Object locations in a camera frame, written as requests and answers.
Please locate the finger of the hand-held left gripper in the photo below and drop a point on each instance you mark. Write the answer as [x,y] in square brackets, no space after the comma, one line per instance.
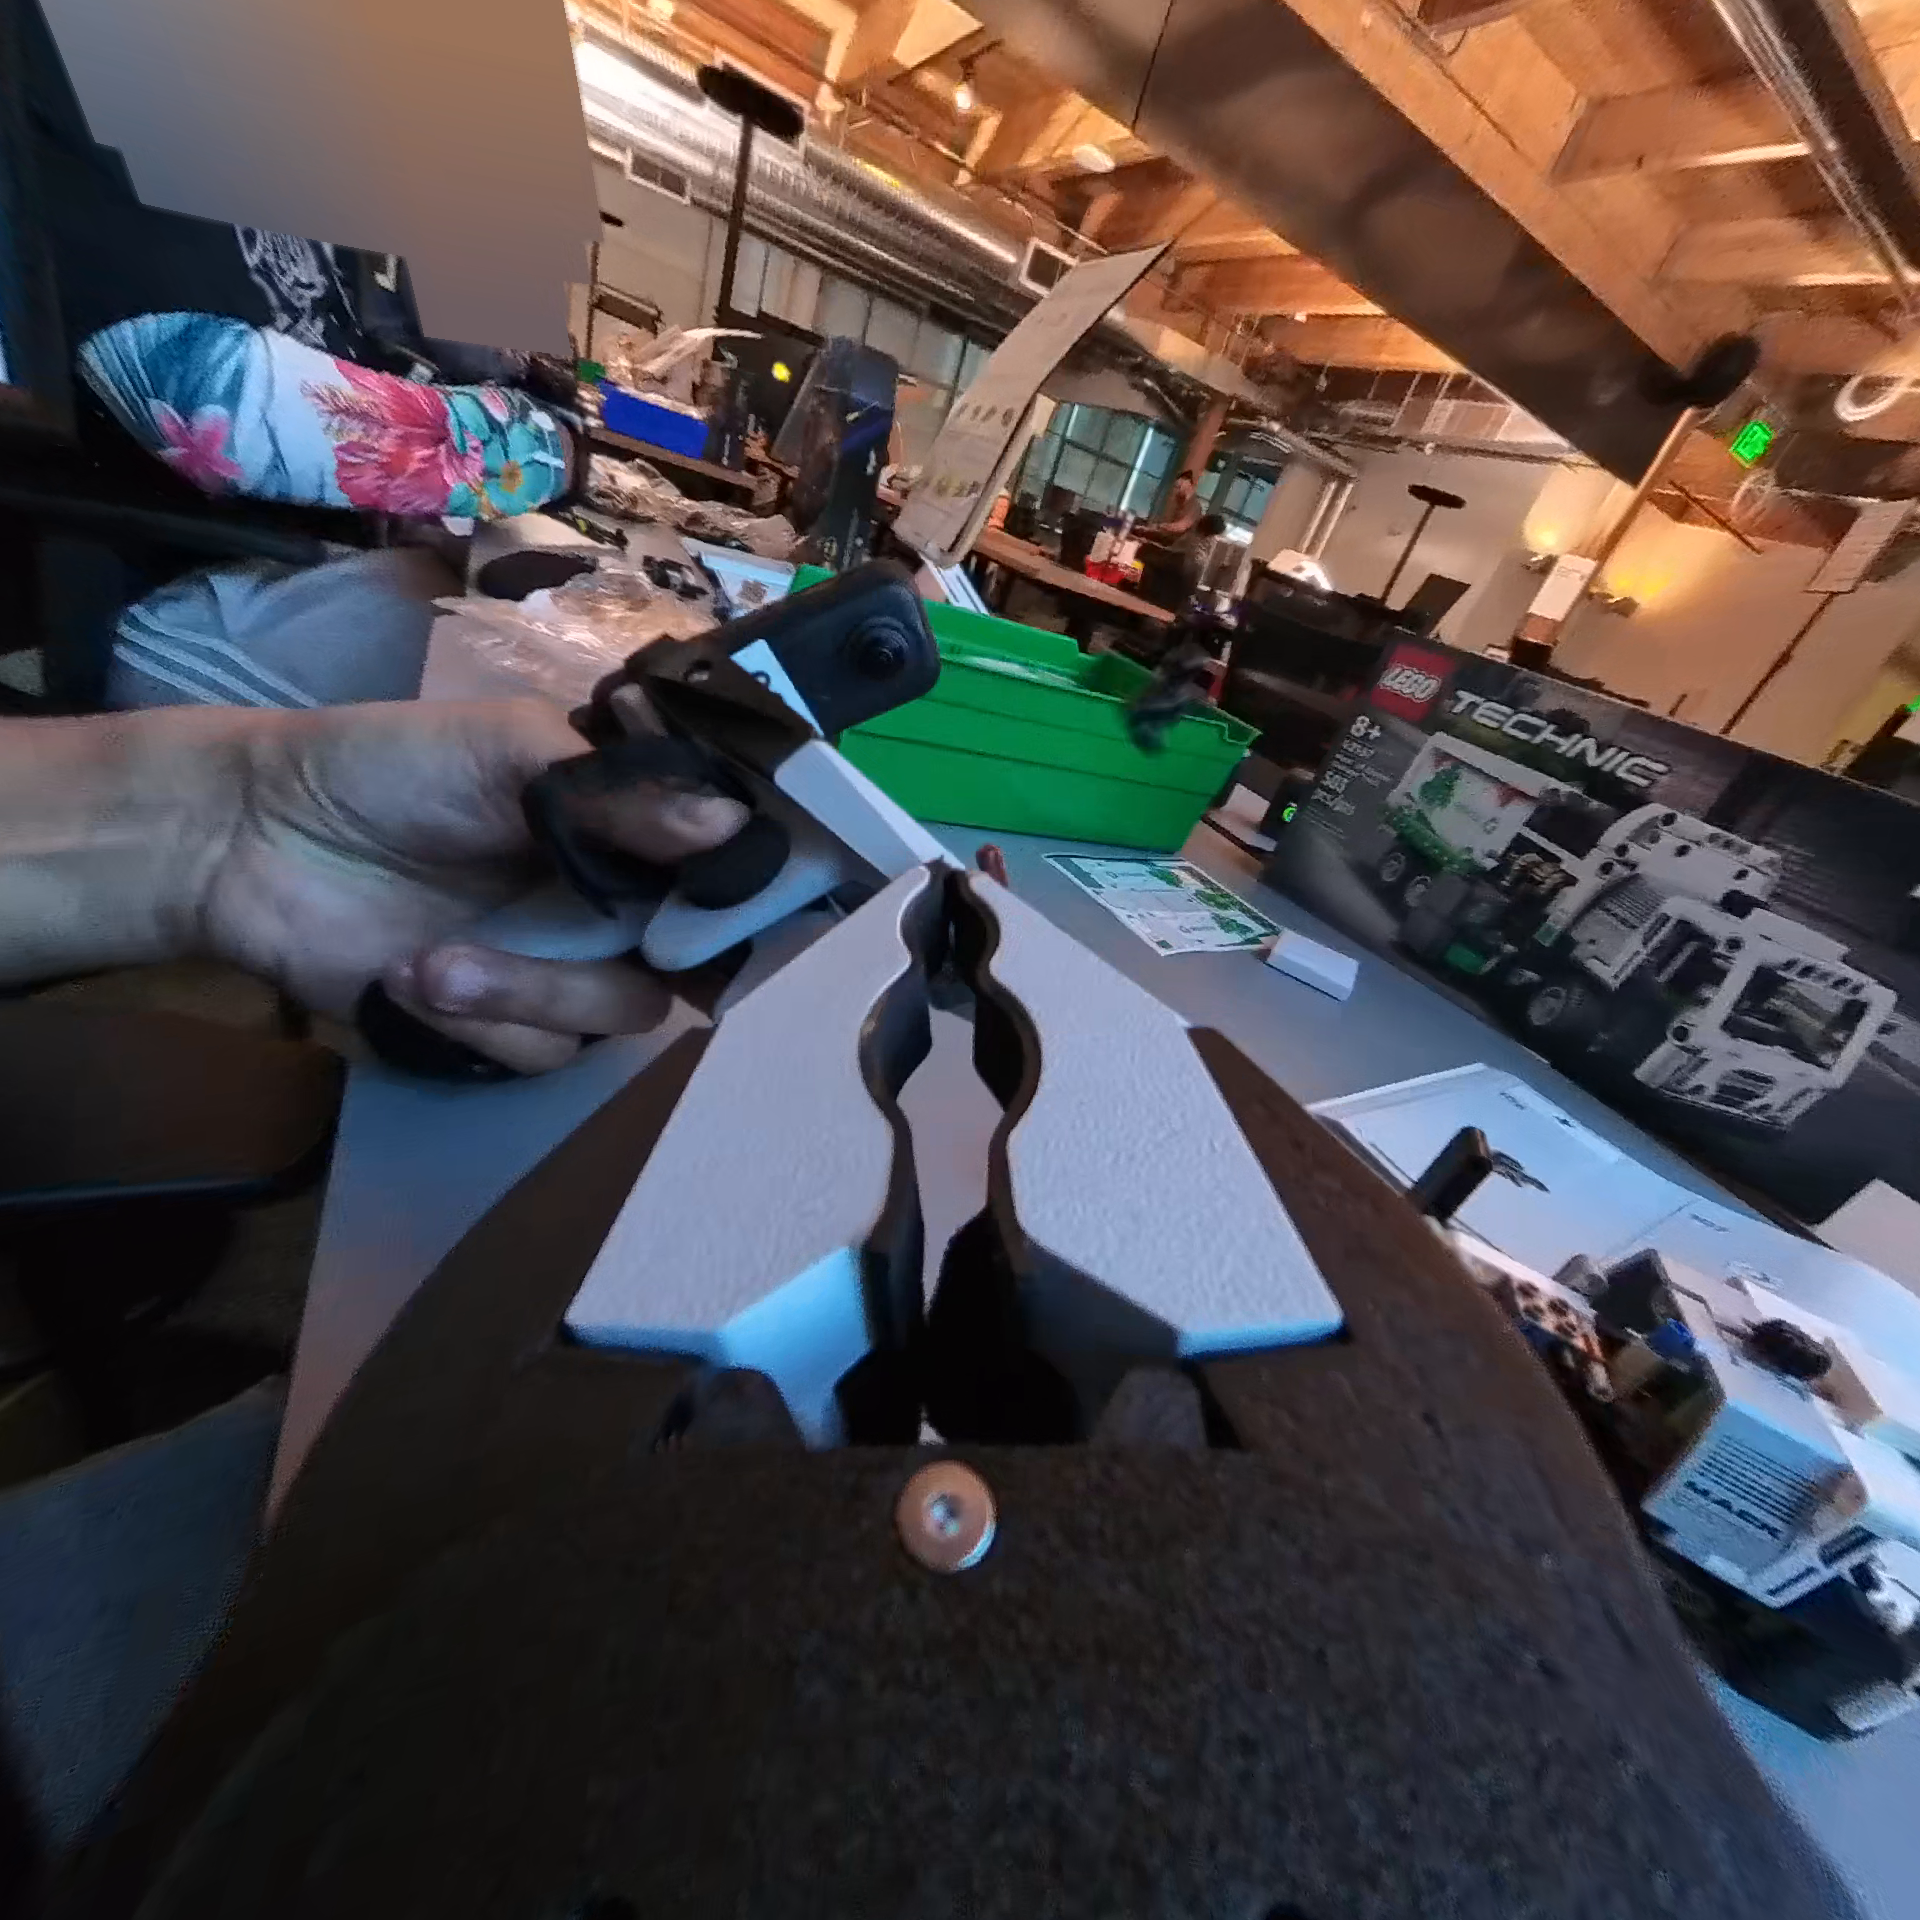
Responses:
[870,820]

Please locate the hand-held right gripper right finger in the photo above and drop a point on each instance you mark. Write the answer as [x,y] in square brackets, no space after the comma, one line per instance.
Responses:
[1171,1186]

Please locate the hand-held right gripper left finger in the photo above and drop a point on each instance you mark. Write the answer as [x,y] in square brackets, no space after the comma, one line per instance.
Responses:
[751,1172]

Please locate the person's left forearm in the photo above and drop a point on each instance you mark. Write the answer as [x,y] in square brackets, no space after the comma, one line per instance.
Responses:
[90,841]

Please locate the white lego beam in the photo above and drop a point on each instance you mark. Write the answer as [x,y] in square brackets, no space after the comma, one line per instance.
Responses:
[1313,963]

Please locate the dark lego set box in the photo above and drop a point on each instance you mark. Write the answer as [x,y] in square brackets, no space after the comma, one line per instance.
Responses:
[1575,901]

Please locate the partly built lego truck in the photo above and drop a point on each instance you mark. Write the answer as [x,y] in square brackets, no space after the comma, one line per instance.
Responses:
[1757,1484]

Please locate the person's left hand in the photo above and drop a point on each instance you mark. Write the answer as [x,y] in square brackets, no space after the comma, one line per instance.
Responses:
[377,841]

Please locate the green plastic bin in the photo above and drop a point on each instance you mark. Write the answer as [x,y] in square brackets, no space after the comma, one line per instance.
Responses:
[1020,750]

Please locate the green white sticker sheet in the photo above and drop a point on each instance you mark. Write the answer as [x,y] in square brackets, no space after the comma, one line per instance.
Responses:
[1156,901]

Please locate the white poster board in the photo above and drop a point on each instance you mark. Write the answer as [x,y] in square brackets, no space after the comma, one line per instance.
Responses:
[1037,390]

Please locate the open instruction booklet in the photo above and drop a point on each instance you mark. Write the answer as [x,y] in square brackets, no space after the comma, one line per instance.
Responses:
[1589,1186]

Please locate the black floor lamp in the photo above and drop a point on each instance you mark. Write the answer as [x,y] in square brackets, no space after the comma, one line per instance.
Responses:
[751,91]
[1436,499]

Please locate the person's grey shorts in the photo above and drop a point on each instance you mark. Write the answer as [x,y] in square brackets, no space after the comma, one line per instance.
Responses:
[106,1577]

